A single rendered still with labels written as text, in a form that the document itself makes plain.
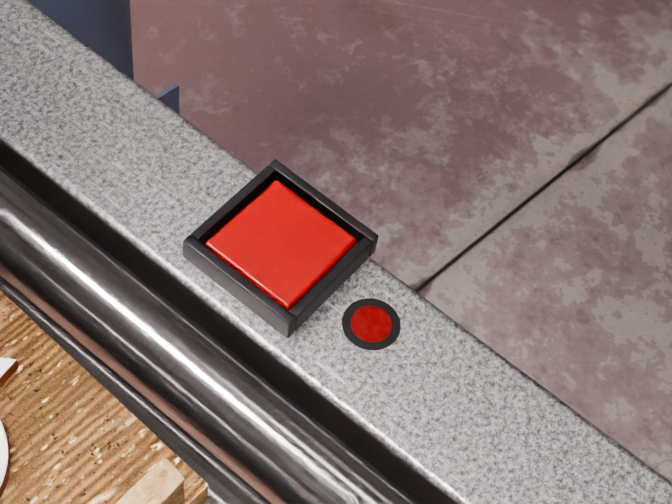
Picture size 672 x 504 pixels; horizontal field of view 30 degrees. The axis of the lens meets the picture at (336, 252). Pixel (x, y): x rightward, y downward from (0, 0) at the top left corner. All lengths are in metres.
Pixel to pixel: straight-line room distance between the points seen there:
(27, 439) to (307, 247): 0.18
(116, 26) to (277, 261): 0.79
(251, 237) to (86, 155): 0.11
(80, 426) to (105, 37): 0.85
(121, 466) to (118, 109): 0.23
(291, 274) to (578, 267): 1.20
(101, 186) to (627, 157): 1.37
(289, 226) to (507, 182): 1.23
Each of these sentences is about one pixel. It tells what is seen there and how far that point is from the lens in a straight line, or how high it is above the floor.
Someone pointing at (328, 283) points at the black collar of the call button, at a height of 0.93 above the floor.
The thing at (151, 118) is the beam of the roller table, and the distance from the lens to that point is 0.75.
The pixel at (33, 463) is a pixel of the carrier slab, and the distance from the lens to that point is 0.62.
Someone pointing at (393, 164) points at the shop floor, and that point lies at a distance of 1.89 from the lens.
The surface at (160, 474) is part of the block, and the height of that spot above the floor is 0.96.
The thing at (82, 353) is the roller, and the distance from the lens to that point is 0.66.
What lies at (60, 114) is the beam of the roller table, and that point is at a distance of 0.75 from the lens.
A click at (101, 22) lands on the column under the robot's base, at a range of 1.40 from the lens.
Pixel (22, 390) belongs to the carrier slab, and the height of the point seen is 0.94.
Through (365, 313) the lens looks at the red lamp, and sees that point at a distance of 0.68.
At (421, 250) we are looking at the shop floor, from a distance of 1.81.
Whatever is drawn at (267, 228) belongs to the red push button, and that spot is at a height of 0.93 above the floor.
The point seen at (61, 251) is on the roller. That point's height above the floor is 0.92.
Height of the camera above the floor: 1.50
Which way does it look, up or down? 57 degrees down
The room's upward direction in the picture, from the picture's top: 11 degrees clockwise
